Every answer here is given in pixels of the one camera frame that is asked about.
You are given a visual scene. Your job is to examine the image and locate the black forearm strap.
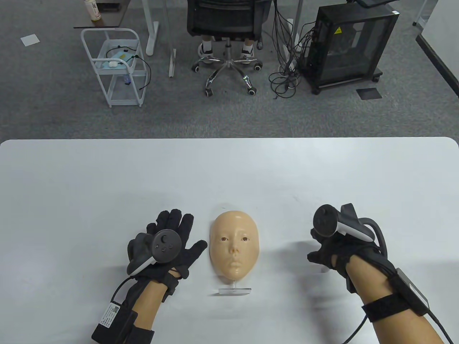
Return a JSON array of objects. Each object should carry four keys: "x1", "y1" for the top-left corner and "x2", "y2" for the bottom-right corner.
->
[
  {"x1": 361, "y1": 294, "x2": 409, "y2": 323},
  {"x1": 126, "y1": 324, "x2": 155, "y2": 344}
]

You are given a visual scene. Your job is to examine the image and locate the white pink bottle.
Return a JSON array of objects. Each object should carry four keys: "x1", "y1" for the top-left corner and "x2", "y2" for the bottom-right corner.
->
[{"x1": 84, "y1": 0, "x2": 102, "y2": 21}]

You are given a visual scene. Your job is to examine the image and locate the black right glove cable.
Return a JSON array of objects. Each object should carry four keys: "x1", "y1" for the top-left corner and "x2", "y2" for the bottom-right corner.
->
[{"x1": 341, "y1": 312, "x2": 454, "y2": 344}]

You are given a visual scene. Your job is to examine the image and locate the black glove cable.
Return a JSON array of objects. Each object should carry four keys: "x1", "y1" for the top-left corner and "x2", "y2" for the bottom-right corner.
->
[
  {"x1": 111, "y1": 278, "x2": 135, "y2": 305},
  {"x1": 341, "y1": 312, "x2": 454, "y2": 344}
]

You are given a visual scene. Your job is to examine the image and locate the beige mannequin face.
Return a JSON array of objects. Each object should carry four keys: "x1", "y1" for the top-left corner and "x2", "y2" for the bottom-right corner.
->
[{"x1": 209, "y1": 211, "x2": 259, "y2": 297}]

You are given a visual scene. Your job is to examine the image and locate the person's left forearm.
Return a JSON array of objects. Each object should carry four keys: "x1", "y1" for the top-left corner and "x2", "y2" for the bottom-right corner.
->
[{"x1": 133, "y1": 276, "x2": 180, "y2": 334}]

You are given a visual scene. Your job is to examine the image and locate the black hand controller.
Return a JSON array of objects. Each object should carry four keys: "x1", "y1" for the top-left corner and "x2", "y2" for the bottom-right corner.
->
[
  {"x1": 126, "y1": 228, "x2": 180, "y2": 276},
  {"x1": 313, "y1": 203, "x2": 388, "y2": 251}
]

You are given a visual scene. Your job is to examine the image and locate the white desk leg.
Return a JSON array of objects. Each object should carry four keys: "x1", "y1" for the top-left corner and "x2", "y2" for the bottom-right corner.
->
[
  {"x1": 142, "y1": 0, "x2": 160, "y2": 56},
  {"x1": 291, "y1": 0, "x2": 303, "y2": 49}
]

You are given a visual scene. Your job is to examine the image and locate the black right wrist sensor box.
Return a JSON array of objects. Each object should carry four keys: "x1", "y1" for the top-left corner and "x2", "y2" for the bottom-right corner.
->
[{"x1": 389, "y1": 267, "x2": 430, "y2": 316}]

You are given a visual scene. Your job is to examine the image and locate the person's left hand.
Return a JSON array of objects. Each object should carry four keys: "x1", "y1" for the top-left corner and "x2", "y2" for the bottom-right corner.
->
[{"x1": 137, "y1": 210, "x2": 208, "y2": 287}]

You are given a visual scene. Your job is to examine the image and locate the black computer cabinet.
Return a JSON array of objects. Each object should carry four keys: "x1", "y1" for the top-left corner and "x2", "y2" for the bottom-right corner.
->
[{"x1": 301, "y1": 3, "x2": 400, "y2": 95}]

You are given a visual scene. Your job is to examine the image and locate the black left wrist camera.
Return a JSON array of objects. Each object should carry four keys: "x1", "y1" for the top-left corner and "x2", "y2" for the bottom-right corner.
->
[{"x1": 162, "y1": 276, "x2": 180, "y2": 303}]

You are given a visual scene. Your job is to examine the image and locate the black left hand controller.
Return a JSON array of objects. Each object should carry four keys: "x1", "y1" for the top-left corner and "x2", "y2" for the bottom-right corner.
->
[{"x1": 126, "y1": 228, "x2": 180, "y2": 276}]

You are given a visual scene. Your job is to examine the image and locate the black left wrist sensor box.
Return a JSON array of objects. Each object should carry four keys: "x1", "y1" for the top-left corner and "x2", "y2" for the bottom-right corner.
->
[{"x1": 91, "y1": 301, "x2": 138, "y2": 343}]

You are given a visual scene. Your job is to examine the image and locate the dark brown table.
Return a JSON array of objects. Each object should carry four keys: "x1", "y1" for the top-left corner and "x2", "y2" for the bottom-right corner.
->
[{"x1": 74, "y1": 0, "x2": 133, "y2": 29}]

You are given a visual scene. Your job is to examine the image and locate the person's right hand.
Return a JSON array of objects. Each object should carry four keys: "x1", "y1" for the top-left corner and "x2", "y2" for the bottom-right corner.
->
[{"x1": 307, "y1": 228, "x2": 388, "y2": 280}]

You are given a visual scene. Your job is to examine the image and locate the black left forearm strap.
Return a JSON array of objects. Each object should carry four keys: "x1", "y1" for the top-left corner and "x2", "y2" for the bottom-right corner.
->
[{"x1": 126, "y1": 324, "x2": 155, "y2": 344}]

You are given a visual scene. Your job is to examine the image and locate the black cable bundle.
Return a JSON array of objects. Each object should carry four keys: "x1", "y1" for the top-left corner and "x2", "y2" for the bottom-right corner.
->
[{"x1": 268, "y1": 0, "x2": 318, "y2": 100}]

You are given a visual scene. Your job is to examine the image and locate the black right hand controller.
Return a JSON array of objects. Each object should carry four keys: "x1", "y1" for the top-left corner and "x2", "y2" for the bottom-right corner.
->
[{"x1": 313, "y1": 203, "x2": 388, "y2": 251}]

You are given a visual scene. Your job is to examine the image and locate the black right forearm strap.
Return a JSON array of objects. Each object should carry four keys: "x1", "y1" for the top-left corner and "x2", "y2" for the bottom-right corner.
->
[{"x1": 361, "y1": 294, "x2": 409, "y2": 323}]

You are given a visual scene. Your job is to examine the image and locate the black wrist sensor box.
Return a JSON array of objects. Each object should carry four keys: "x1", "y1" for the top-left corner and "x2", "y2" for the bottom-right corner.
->
[
  {"x1": 91, "y1": 301, "x2": 138, "y2": 343},
  {"x1": 389, "y1": 267, "x2": 430, "y2": 316}
]

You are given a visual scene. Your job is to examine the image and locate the black office chair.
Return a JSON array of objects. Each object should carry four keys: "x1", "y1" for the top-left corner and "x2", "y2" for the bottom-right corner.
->
[{"x1": 186, "y1": 0, "x2": 270, "y2": 97}]

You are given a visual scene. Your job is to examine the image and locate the person's right forearm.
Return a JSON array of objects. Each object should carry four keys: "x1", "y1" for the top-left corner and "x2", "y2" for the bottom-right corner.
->
[{"x1": 346, "y1": 256, "x2": 445, "y2": 344}]

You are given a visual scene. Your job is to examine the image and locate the white rolling cart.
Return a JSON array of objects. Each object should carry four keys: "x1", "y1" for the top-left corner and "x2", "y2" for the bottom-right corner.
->
[{"x1": 80, "y1": 28, "x2": 148, "y2": 108}]

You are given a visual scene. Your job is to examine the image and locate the black left glove cable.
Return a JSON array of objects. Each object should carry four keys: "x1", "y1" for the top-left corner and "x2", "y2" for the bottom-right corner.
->
[{"x1": 111, "y1": 278, "x2": 135, "y2": 305}]

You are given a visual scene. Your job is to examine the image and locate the light blue box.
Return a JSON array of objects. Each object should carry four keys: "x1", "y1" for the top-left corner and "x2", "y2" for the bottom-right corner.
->
[{"x1": 95, "y1": 50, "x2": 138, "y2": 70}]

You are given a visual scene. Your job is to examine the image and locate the black cable on cart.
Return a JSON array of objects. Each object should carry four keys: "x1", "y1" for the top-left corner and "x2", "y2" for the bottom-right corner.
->
[{"x1": 106, "y1": 45, "x2": 152, "y2": 91}]

